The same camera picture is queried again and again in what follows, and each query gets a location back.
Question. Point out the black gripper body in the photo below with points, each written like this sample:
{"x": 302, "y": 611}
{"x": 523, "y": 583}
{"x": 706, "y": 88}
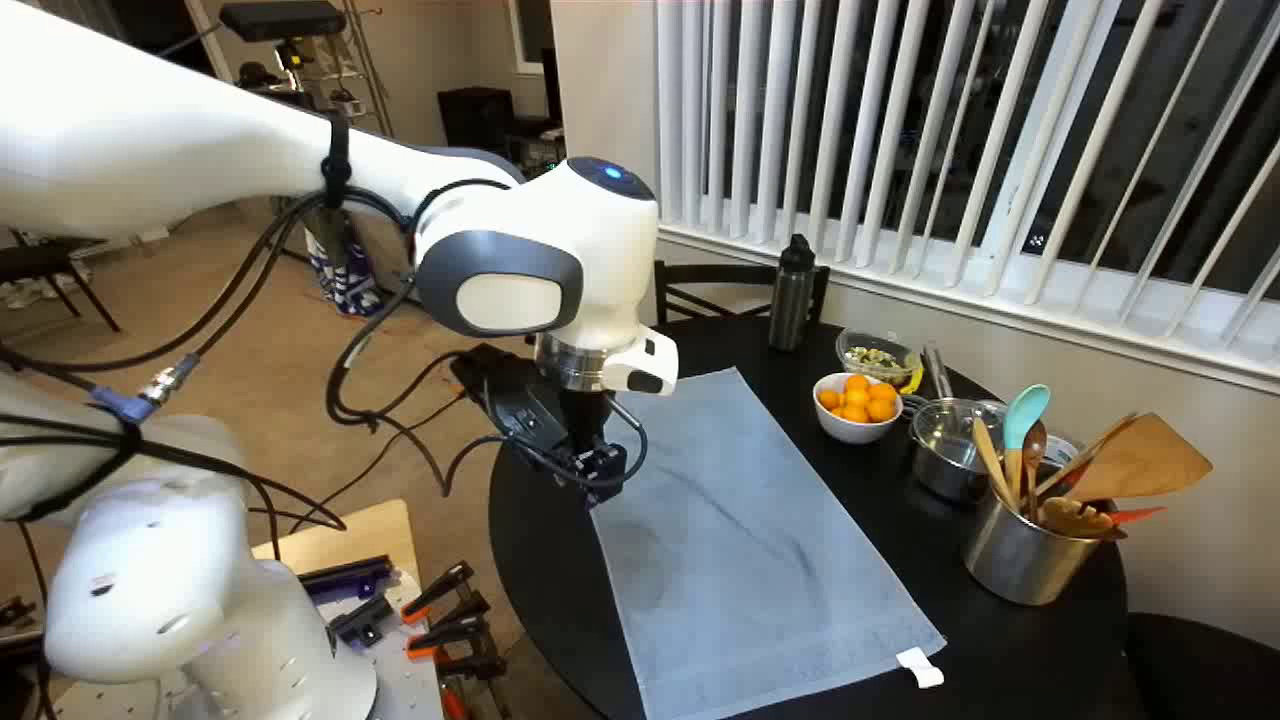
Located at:
{"x": 593, "y": 459}

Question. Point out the light blue towel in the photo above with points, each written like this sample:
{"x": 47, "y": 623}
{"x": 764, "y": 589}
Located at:
{"x": 736, "y": 574}

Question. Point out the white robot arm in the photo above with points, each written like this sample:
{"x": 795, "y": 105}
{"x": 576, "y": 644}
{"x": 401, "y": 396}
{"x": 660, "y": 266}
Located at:
{"x": 101, "y": 136}

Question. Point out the round black table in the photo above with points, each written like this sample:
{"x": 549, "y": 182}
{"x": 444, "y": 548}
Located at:
{"x": 1003, "y": 660}

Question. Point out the black water bottle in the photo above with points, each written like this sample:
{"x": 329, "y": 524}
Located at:
{"x": 790, "y": 293}

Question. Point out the wooden board with tools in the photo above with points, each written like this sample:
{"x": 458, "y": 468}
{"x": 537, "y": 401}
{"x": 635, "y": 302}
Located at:
{"x": 426, "y": 639}

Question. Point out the white bowl of oranges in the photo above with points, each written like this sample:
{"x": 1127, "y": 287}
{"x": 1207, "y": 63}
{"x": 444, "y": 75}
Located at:
{"x": 852, "y": 404}

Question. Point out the glass bowl with food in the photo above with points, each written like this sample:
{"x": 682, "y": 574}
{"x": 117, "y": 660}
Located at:
{"x": 880, "y": 360}

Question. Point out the small steel pot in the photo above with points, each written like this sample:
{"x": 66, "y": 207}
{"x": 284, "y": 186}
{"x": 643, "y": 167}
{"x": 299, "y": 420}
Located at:
{"x": 943, "y": 438}

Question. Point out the steel utensil holder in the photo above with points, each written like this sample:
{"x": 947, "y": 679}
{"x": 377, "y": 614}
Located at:
{"x": 1017, "y": 557}

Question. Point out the teal silicone spatula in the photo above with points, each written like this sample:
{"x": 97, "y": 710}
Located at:
{"x": 1020, "y": 412}

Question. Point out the wooden spatula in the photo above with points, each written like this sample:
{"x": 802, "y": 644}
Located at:
{"x": 1139, "y": 459}

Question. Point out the white vertical blinds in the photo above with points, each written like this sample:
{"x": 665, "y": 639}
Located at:
{"x": 1107, "y": 167}

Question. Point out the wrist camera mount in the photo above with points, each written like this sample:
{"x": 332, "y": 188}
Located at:
{"x": 513, "y": 393}

